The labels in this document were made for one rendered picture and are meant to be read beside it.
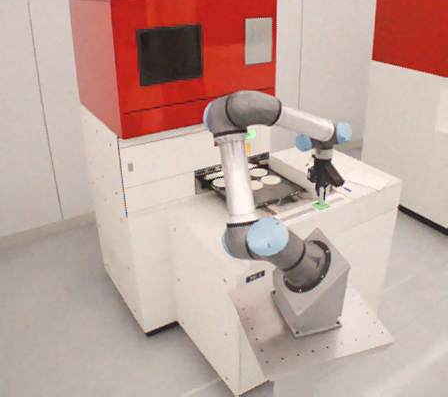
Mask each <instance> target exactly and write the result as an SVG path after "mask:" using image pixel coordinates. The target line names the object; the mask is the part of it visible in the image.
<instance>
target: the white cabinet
mask: <svg viewBox="0 0 448 397"><path fill-rule="evenodd" d="M397 213H398V208H394V209H392V210H389V211H387V212H385V213H383V214H380V215H378V216H375V217H373V218H370V219H368V220H366V221H364V222H361V223H359V224H356V225H354V226H351V227H350V229H347V230H345V231H342V232H340V234H337V235H335V236H333V237H330V238H328V240H329V241H330V242H331V243H332V244H333V246H334V247H335V248H336V249H337V250H338V251H340V253H341V254H342V255H343V256H344V258H345V260H346V261H347V262H348V263H349V264H350V266H351V269H350V270H349V275H348V281H349V282H350V285H352V286H353V288H354V289H355V290H356V291H357V293H358V294H359V295H360V296H361V299H363V300H364V301H365V303H366V304H367V305H368V306H369V309H370V310H372V311H373V313H374V314H375V315H376V316H377V312H378V306H379V302H380V296H381V290H382V288H383V285H384V279H385V274H386V269H387V263H388V257H389V251H390V246H391V241H392V238H393V234H394V229H395V223H396V218H397ZM167 216H168V229H169V242H170V249H171V255H172V268H173V281H174V294H175V307H176V311H177V319H178V322H179V323H180V325H181V326H182V327H183V329H184V330H185V332H186V333H188V335H189V336H190V338H191V339H192V340H193V342H194V343H195V345H196V346H197V347H198V348H199V349H200V351H201V352H202V353H203V355H204V356H205V358H206V359H207V360H208V361H209V362H210V364H211V365H212V366H213V368H214V369H215V371H217V372H218V374H219V375H220V377H221V378H222V379H223V380H224V381H225V383H226V384H227V385H228V387H230V389H231V390H232V391H233V393H234V394H235V395H236V396H237V397H238V396H240V395H242V394H245V393H247V392H249V391H251V390H252V389H254V388H256V387H258V386H259V385H263V384H265V383H266V382H268V381H270V377H266V379H265V378H264V377H263V375H262V372H261V370H260V368H259V366H258V363H257V361H256V359H255V357H254V352H253V349H252V348H251V345H250V343H249V340H248V338H247V336H246V334H245V331H244V329H243V326H242V324H241V322H240V318H239V316H238V313H237V311H236V308H235V306H234V303H233V301H232V298H231V296H230V295H229V292H230V291H232V290H235V289H237V288H240V287H243V286H245V285H248V284H250V283H253V282H256V281H258V280H261V279H263V278H266V277H269V276H273V274H272V273H273V272H274V271H275V270H276V269H277V267H275V266H274V265H273V264H271V263H268V264H266V265H262V266H260V267H257V268H255V269H252V270H250V271H247V272H245V273H242V274H240V275H237V276H236V275H235V274H234V273H233V272H232V271H231V270H230V269H229V268H228V267H227V266H226V265H225V264H224V263H223V262H222V261H221V260H219V259H218V258H216V257H215V256H214V255H213V254H212V253H211V252H210V251H209V250H208V249H207V248H206V247H205V246H204V245H203V244H202V243H201V242H200V241H199V240H198V239H197V238H196V237H195V235H194V234H193V233H192V232H191V231H190V230H189V229H188V228H187V227H186V226H185V225H184V224H182V223H181V222H180V221H179V220H178V219H176V218H175V217H174V216H173V215H172V214H171V213H170V212H169V211H168V210H167Z"/></svg>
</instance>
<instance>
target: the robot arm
mask: <svg viewBox="0 0 448 397"><path fill-rule="evenodd" d="M204 124H205V126H206V128H207V129H208V130H209V132H211V133H212V136H213V140H214V141H215V142H216V143H217V144H218V146H219V152H221V159H222V167H223V173H224V180H225V187H226V193H227V201H228V208H229V214H230V216H229V218H228V220H227V221H226V224H227V227H226V229H225V230H224V234H223V237H222V243H223V247H224V249H225V251H226V252H227V254H228V255H230V256H231V257H233V258H236V259H239V260H252V261H265V262H269V263H271V264H273V265H274V266H275V267H277V268H278V269H280V270H282V272H283V273H284V275H285V277H286V278H287V280H288V281H289V282H290V283H291V284H293V285H294V286H295V287H299V288H301V287H306V286H308V285H310V284H311V283H313V282H314V281H315V280H316V279H318V278H319V277H320V275H321V274H322V272H323V270H324V267H325V263H326V257H325V253H324V251H323V250H322V249H321V248H320V247H319V246H317V245H316V244H313V243H310V242H306V241H303V240H301V239H300V238H299V237H298V236H296V235H295V234H294V233H293V232H291V231H290V230H289V229H288V228H286V227H285V225H284V224H282V223H281V222H280V221H277V220H276V219H274V218H269V217H267V218H262V219H261V216H260V215H258V214H257V213H256V211H255V204H254V197H253V190H252V183H251V176H250V170H248V162H247V155H246V149H245V142H244V140H245V138H246V137H247V136H248V131H247V126H251V125H266V126H273V125H276V126H279V127H282V129H285V130H289V131H292V132H295V133H299V134H298V135H297V136H296V138H295V145H296V147H297V148H298V150H300V151H302V152H306V151H310V150H312V149H315V154H312V157H313V158H314V166H313V167H311V168H308V176H307V180H309V181H310V182H312V183H313V184H314V183H316V185H315V189H312V193H313V194H314V195H315V196H316V197H317V198H318V201H319V202H320V204H323V203H324V202H325V200H326V199H327V197H328V196H329V193H330V192H331V190H332V187H333V185H334V187H335V188H338V187H341V186H343V185H344V184H345V182H346V181H345V180H344V179H343V177H342V176H341V175H340V173H339V172H338V171H337V169H336V168H335V167H334V165H333V164H332V163H331V162H332V157H333V151H334V145H338V144H342V143H346V142H348V141H350V139H351V137H352V130H351V127H350V126H349V124H348V123H346V122H342V123H340V122H339V123H337V124H335V123H334V121H333V120H330V119H321V118H319V117H316V116H313V115H310V114H308V113H307V112H305V111H302V110H299V109H297V108H294V107H291V106H289V105H286V104H283V103H282V102H281V100H280V99H278V98H276V97H273V96H271V95H268V94H264V93H260V92H255V91H247V90H244V91H238V92H235V93H233V94H231V95H228V96H226V97H223V98H219V99H216V100H214V101H213V102H211V103H210V104H209V105H208V106H207V107H206V109H205V111H204ZM312 168H313V169H312ZM309 173H310V178H309Z"/></svg>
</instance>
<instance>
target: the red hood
mask: <svg viewBox="0 0 448 397"><path fill-rule="evenodd" d="M68 6H69V11H70V17H71V18H70V23H71V29H72V41H73V46H74V51H73V52H74V58H75V64H76V77H77V82H78V89H79V92H78V95H79V101H80V103H81V104H82V105H83V106H84V107H85V108H87V109H88V111H89V112H90V113H92V114H94V115H95V116H96V117H97V118H99V119H100V120H101V121H102V122H103V123H105V124H106V126H107V127H108V128H109V129H111V130H112V131H113V132H114V133H115V134H117V135H118V136H119V137H120V138H121V139H122V140H126V139H131V138H136V137H141V136H146V135H151V134H156V133H161V132H166V131H171V130H176V128H181V127H187V126H192V125H197V124H202V123H204V111H205V109H206V107H207V106H208V105H209V104H210V103H211V102H213V101H214V100H216V99H219V98H223V97H226V96H228V95H231V94H233V93H235V92H238V91H244V90H247V91H255V92H260V93H264V94H268V95H271V96H273V97H276V73H277V67H276V45H277V17H278V11H277V0H69V5H68Z"/></svg>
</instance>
